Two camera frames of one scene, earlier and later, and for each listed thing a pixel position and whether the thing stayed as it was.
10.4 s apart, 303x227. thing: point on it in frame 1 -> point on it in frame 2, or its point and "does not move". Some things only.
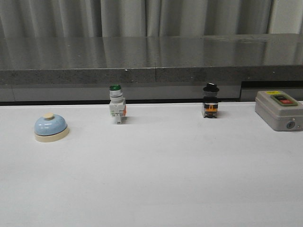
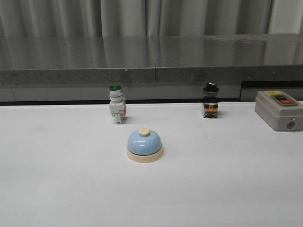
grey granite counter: x=72 y=70 does not move
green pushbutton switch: x=117 y=106 does not move
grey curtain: x=20 y=19 does not move
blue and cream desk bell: x=50 y=127 -> x=144 y=145
